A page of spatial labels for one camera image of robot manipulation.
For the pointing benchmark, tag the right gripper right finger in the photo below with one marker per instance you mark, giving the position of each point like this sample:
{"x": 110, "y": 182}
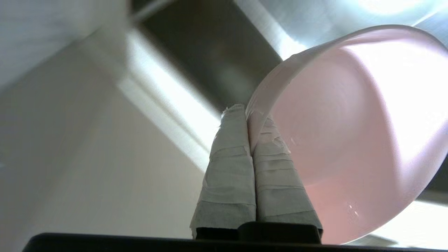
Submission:
{"x": 280, "y": 182}

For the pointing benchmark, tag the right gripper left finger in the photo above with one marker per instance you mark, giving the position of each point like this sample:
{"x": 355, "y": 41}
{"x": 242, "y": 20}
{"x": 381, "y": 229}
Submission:
{"x": 229, "y": 175}

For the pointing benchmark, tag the pink bowl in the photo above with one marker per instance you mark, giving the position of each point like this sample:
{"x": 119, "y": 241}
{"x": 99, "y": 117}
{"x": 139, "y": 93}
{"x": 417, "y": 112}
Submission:
{"x": 350, "y": 122}

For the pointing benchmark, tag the stainless steel sink basin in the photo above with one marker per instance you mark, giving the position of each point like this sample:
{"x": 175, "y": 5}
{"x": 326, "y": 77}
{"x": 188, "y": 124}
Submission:
{"x": 210, "y": 52}

